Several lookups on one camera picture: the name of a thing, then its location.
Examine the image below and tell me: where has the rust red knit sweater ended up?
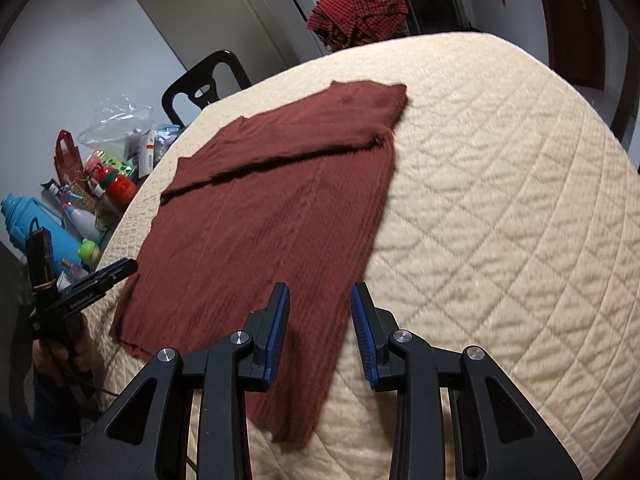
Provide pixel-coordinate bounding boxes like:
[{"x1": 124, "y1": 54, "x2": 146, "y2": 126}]
[{"x1": 110, "y1": 80, "x2": 408, "y2": 446}]

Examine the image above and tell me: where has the left hand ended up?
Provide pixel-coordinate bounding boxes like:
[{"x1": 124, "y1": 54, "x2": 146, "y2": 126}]
[{"x1": 32, "y1": 313, "x2": 99, "y2": 382}]

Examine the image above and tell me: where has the green frog toy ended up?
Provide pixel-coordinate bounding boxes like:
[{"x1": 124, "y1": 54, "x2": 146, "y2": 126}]
[{"x1": 77, "y1": 238, "x2": 101, "y2": 268}]

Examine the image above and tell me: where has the blue thermos bottle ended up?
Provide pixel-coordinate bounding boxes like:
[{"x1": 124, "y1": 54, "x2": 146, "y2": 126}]
[{"x1": 0, "y1": 193, "x2": 85, "y2": 278}]

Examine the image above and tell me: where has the red drink bottle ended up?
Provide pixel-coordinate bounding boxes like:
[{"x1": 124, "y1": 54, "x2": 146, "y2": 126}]
[{"x1": 98, "y1": 166, "x2": 138, "y2": 212}]

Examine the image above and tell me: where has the white medicine box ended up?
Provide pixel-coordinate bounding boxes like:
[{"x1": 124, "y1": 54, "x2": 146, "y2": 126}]
[{"x1": 138, "y1": 130, "x2": 155, "y2": 179}]

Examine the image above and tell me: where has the clear plastic bag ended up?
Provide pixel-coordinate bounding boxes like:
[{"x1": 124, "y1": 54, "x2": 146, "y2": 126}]
[{"x1": 77, "y1": 94, "x2": 154, "y2": 160}]

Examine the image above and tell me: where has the beige quilted table cover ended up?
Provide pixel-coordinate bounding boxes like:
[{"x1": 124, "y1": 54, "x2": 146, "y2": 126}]
[{"x1": 102, "y1": 32, "x2": 639, "y2": 479}]

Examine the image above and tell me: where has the dark wooden chair left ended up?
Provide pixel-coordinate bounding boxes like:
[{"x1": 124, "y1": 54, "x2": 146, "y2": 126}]
[{"x1": 160, "y1": 50, "x2": 252, "y2": 127}]

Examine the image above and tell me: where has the grey cabinet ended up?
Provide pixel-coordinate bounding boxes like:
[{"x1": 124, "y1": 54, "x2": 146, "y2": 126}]
[{"x1": 137, "y1": 0, "x2": 326, "y2": 84}]

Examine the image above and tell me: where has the red checkered shirt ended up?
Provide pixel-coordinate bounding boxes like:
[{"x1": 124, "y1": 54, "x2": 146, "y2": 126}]
[{"x1": 307, "y1": 0, "x2": 409, "y2": 52}]

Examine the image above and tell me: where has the dark brown door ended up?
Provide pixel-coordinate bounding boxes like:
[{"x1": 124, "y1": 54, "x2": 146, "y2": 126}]
[{"x1": 541, "y1": 0, "x2": 605, "y2": 90}]

